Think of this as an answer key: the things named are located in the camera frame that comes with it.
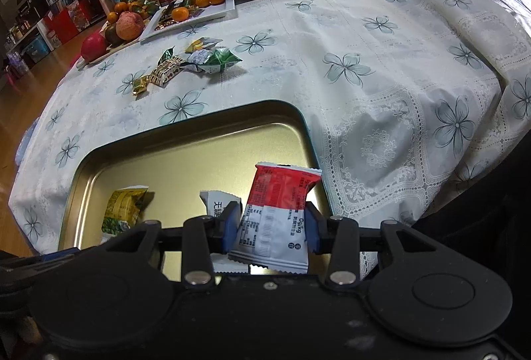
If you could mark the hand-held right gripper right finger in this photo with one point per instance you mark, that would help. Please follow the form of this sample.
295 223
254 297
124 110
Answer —
313 231

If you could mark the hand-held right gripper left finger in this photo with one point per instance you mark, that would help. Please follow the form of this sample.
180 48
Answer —
231 227

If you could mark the grey white snack packet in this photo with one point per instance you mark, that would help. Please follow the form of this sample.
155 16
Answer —
218 202

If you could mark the red white snack packet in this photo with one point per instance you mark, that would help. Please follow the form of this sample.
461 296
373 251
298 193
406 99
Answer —
278 210

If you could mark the gold metal tray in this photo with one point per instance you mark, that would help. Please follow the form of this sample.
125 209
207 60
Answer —
186 152

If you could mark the yellow green snack packet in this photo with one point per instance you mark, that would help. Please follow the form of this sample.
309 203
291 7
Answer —
122 212

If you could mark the green leaf print packet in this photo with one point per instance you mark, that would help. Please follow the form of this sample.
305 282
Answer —
224 59

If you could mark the brown spotted snack packet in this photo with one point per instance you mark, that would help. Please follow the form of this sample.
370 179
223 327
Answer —
166 71

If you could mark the small white green packet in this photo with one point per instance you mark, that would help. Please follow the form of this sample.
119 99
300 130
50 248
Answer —
199 59

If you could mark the blue cushioned stool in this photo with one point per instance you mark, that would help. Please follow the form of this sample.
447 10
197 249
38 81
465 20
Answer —
24 146

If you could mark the white floral tablecloth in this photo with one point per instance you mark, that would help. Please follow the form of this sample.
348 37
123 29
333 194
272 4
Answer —
332 94

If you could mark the person's dark clothing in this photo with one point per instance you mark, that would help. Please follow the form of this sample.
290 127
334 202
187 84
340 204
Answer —
477 198

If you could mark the small green candy packet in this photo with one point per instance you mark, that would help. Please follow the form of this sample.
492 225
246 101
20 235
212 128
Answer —
167 55

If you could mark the blue storage crate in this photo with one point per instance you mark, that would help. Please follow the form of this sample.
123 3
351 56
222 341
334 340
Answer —
38 48

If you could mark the white rectangular plate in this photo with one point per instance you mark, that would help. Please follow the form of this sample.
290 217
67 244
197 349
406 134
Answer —
207 15

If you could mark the wooden fruit board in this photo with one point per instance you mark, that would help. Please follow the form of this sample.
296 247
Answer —
108 51

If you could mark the dark snack packets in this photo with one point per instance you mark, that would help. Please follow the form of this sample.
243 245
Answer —
168 15

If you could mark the red apple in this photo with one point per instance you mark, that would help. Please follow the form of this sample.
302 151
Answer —
93 46

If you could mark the dark round fruit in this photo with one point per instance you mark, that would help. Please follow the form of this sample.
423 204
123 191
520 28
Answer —
112 35

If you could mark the pink yellow apple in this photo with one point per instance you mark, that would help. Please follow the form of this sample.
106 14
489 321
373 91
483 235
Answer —
129 25

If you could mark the red box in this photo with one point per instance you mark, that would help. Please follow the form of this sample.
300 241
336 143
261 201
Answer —
61 26

